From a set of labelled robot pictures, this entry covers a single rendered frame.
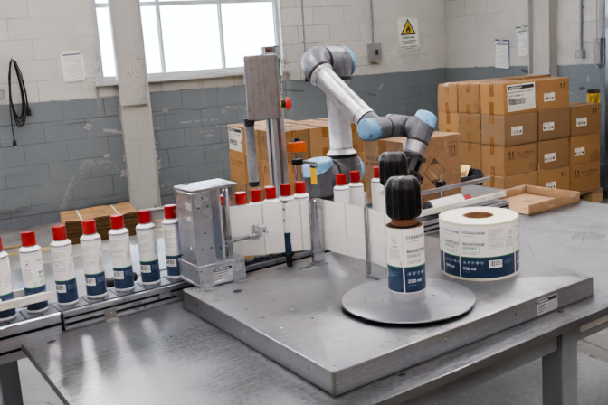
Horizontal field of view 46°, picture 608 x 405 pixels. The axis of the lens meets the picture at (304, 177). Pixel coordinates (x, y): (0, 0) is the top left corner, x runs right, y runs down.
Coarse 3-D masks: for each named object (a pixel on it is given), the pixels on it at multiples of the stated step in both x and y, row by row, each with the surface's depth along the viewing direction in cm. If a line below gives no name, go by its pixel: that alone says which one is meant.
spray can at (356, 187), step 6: (354, 174) 228; (354, 180) 229; (360, 180) 230; (348, 186) 229; (354, 186) 228; (360, 186) 228; (354, 192) 228; (360, 192) 229; (354, 198) 229; (360, 198) 229; (354, 204) 229; (360, 204) 229
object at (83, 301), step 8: (496, 200) 268; (504, 200) 267; (424, 216) 250; (432, 216) 249; (272, 256) 213; (280, 256) 212; (248, 264) 206; (168, 280) 196; (176, 280) 195; (184, 280) 195; (112, 288) 192; (136, 288) 190; (144, 288) 190; (152, 288) 190; (112, 296) 186; (120, 296) 185; (56, 304) 182; (80, 304) 181; (88, 304) 181
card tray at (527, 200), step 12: (516, 192) 295; (528, 192) 297; (540, 192) 292; (552, 192) 287; (564, 192) 282; (576, 192) 277; (516, 204) 278; (528, 204) 277; (540, 204) 264; (552, 204) 268; (564, 204) 272
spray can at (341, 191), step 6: (336, 174) 226; (342, 174) 225; (336, 180) 226; (342, 180) 225; (336, 186) 226; (342, 186) 225; (336, 192) 226; (342, 192) 225; (348, 192) 226; (336, 198) 226; (342, 198) 225; (348, 198) 226
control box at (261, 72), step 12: (252, 60) 208; (264, 60) 208; (276, 60) 208; (252, 72) 209; (264, 72) 208; (276, 72) 209; (252, 84) 209; (264, 84) 209; (276, 84) 209; (252, 96) 210; (264, 96) 210; (276, 96) 210; (252, 108) 210; (264, 108) 210; (276, 108) 210
